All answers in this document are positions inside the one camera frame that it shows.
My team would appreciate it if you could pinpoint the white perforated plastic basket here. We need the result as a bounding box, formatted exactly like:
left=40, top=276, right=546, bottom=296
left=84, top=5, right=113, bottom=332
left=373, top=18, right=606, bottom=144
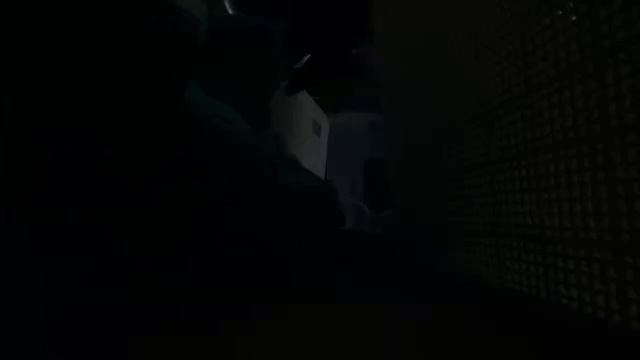
left=374, top=0, right=640, bottom=329

